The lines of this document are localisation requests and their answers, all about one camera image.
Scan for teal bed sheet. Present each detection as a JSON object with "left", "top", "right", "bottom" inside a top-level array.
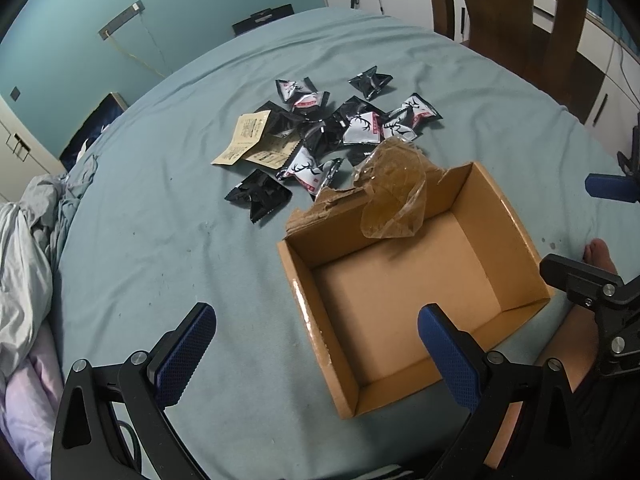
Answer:
[{"left": 53, "top": 8, "right": 639, "bottom": 479}]

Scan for black red snack packet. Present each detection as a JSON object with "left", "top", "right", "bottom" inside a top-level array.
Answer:
[{"left": 292, "top": 91, "right": 330, "bottom": 118}]

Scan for white cabinet with drawers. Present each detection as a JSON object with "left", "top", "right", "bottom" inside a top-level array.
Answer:
[{"left": 324, "top": 0, "right": 639, "bottom": 156}]

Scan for open cardboard box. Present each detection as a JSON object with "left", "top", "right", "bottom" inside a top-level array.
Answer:
[{"left": 278, "top": 162, "right": 552, "bottom": 419}]

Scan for person's bare foot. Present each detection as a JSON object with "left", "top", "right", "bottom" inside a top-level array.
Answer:
[{"left": 582, "top": 238, "right": 617, "bottom": 274}]

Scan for white door with handle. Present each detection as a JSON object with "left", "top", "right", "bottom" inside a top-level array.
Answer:
[{"left": 0, "top": 98, "right": 65, "bottom": 203}]

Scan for white deer snack top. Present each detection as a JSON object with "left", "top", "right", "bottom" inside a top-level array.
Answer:
[{"left": 276, "top": 77, "right": 317, "bottom": 110}]

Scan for crumpled grey blanket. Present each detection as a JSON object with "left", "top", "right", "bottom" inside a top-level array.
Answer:
[{"left": 1, "top": 155, "right": 98, "bottom": 384}]

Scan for brown wooden chair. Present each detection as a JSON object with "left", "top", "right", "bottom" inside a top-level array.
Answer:
[{"left": 464, "top": 0, "right": 598, "bottom": 122}]

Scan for metal wall bracket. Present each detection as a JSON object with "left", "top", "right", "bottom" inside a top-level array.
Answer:
[{"left": 98, "top": 0, "right": 145, "bottom": 40}]

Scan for kraft paper packet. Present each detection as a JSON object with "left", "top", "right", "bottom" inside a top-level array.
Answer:
[
  {"left": 242, "top": 132, "right": 300, "bottom": 170},
  {"left": 212, "top": 110, "right": 270, "bottom": 166}
]

